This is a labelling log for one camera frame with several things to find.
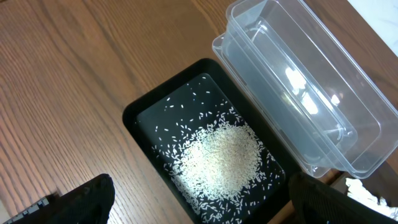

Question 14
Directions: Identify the crumpled white tissue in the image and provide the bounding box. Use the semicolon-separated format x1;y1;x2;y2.
345;178;397;221

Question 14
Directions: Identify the clear plastic bin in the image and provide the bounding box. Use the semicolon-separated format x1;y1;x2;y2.
212;0;397;179

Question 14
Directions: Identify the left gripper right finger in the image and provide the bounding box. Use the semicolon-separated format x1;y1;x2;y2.
289;172;397;224

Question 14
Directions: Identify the pile of white rice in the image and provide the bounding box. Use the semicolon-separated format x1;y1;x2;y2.
171;118;264;214

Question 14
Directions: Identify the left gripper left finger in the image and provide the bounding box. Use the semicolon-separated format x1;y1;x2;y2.
3;174;115;224

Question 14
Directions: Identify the black plastic tray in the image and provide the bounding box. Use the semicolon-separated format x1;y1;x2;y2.
123;58;299;223

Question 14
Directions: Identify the brown serving tray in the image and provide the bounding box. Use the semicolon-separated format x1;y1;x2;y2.
327;162;397;207

